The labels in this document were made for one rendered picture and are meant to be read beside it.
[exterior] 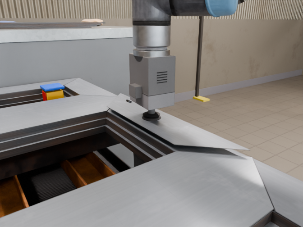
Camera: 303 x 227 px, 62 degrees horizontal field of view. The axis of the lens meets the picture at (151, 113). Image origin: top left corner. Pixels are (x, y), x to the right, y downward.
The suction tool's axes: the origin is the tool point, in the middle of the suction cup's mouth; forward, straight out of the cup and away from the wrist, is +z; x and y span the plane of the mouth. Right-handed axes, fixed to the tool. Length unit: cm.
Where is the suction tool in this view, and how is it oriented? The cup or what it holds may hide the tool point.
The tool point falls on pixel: (151, 122)
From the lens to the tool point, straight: 56.9
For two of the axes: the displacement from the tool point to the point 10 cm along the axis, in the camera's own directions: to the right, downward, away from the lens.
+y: 5.0, 3.0, -8.1
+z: 0.0, 9.4, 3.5
